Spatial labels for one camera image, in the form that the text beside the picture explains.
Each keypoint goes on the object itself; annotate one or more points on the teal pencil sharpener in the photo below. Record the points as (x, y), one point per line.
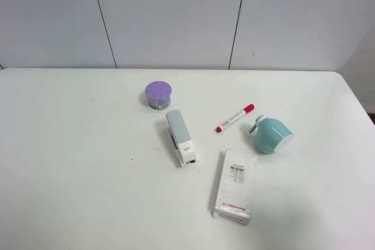
(272, 135)

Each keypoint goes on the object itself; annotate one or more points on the white grey stapler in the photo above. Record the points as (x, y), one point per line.
(180, 139)

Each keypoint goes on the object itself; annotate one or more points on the purple round container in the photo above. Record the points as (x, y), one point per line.
(158, 94)

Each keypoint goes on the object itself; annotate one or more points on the red white marker pen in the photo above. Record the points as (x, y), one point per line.
(226, 124)

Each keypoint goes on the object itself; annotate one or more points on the white cardboard box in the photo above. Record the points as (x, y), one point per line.
(235, 193)

